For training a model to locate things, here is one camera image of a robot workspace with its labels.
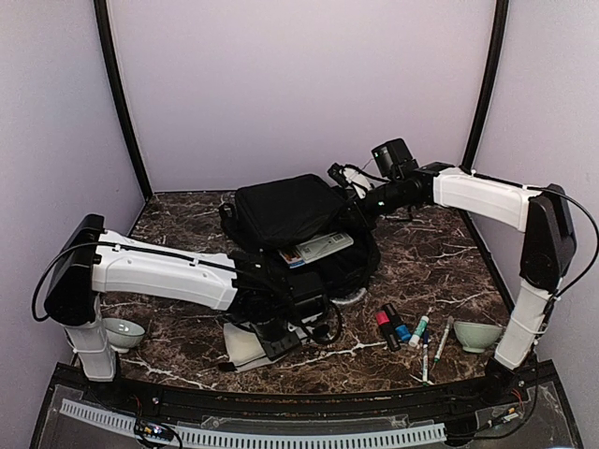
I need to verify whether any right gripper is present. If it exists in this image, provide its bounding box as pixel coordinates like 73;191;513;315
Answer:
335;177;416;230

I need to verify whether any dog picture book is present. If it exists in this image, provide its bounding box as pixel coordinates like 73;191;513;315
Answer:
278;246;307;269

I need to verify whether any white pencil pouch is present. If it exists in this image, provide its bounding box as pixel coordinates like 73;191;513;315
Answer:
223;323;299;372

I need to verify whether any grey notebook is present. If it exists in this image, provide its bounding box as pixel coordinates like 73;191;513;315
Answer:
296;232;354;264

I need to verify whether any black student bag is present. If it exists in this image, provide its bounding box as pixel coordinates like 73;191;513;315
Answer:
218;174;381;298

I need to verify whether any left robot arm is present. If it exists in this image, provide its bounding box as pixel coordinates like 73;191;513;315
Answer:
31;214;290;408

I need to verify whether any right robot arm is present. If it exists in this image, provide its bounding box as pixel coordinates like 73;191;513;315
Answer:
341;163;577;371

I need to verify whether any pink highlighter marker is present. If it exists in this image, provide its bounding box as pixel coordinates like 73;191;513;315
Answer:
375;311;401;352

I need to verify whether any blue highlighter marker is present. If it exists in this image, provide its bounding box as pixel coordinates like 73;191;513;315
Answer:
382;303;412;343

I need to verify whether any left pale green bowl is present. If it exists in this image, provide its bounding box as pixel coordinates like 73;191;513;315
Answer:
103;318;146;354

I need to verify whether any pale green bowl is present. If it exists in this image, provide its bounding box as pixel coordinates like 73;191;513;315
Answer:
103;318;146;354
453;321;503;354

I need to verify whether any green whiteboard pen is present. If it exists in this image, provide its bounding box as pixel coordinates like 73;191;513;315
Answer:
433;316;454;365

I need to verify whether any right pale green bowl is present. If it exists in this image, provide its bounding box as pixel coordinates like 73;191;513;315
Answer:
453;321;503;354

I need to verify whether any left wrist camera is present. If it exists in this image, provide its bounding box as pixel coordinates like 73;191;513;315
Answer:
285;272;343;345

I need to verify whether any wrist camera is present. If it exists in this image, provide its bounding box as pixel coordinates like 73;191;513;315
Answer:
285;272;343;345
326;138;418;197

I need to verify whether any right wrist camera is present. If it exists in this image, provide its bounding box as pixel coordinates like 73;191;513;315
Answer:
326;138;418;197

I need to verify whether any right black frame post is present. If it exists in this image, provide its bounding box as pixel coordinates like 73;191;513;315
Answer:
460;0;509;172

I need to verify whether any black frame post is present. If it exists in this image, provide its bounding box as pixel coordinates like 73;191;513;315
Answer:
94;0;153;201
460;0;509;172

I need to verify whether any white slotted cable duct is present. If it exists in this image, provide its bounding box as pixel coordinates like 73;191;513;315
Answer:
59;399;446;448

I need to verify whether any black front rail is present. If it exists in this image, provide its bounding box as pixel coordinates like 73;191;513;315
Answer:
51;362;558;425

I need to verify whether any left black frame post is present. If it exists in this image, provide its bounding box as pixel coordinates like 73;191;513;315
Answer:
94;0;153;201

